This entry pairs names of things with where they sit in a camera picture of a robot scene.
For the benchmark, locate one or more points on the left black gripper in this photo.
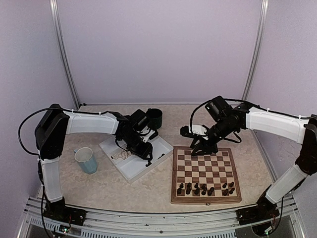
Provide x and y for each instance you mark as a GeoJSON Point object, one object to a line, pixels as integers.
{"type": "Point", "coordinates": [144, 151]}

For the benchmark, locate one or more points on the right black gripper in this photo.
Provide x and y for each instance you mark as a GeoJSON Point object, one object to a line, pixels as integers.
{"type": "Point", "coordinates": [197, 147]}

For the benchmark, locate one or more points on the wooden chess board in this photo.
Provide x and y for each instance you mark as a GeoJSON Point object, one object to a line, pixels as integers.
{"type": "Point", "coordinates": [213, 170]}

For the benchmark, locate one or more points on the dark chess piece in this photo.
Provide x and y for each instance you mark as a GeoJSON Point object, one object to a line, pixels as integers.
{"type": "Point", "coordinates": [210, 191]}

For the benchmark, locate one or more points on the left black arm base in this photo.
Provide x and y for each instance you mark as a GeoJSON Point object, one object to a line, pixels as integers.
{"type": "Point", "coordinates": [58, 211]}

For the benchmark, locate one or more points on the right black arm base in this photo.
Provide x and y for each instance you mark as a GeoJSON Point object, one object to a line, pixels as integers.
{"type": "Point", "coordinates": [263, 210]}

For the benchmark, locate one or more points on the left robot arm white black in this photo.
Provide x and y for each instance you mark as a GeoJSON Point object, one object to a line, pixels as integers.
{"type": "Point", "coordinates": [57, 123]}

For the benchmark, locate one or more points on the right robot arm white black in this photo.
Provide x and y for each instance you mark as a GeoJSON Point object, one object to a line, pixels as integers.
{"type": "Point", "coordinates": [289, 141]}

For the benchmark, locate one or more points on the pile of white chess pieces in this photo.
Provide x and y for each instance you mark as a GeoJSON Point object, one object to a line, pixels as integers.
{"type": "Point", "coordinates": [122, 155]}

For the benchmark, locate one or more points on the white divided plastic tray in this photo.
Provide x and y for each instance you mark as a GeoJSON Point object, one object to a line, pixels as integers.
{"type": "Point", "coordinates": [134, 167]}

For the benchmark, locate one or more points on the dark green cup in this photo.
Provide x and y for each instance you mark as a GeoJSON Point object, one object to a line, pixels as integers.
{"type": "Point", "coordinates": [155, 118]}

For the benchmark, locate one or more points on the light blue cup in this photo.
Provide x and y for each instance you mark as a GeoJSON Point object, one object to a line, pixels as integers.
{"type": "Point", "coordinates": [86, 160]}

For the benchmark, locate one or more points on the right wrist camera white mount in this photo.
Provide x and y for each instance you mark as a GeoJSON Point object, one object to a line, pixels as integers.
{"type": "Point", "coordinates": [193, 131]}

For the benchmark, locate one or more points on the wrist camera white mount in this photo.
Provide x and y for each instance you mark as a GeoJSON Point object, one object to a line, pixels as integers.
{"type": "Point", "coordinates": [151, 134]}
{"type": "Point", "coordinates": [193, 131]}

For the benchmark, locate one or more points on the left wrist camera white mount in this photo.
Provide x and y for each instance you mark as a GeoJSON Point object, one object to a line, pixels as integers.
{"type": "Point", "coordinates": [151, 134]}

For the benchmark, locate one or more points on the right aluminium frame post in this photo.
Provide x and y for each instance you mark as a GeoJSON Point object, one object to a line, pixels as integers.
{"type": "Point", "coordinates": [257, 48]}

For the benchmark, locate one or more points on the aluminium frame post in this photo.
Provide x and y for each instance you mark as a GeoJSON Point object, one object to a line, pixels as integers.
{"type": "Point", "coordinates": [63, 53]}
{"type": "Point", "coordinates": [257, 48]}

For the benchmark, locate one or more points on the left aluminium frame post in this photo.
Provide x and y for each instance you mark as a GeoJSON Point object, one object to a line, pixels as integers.
{"type": "Point", "coordinates": [63, 53]}

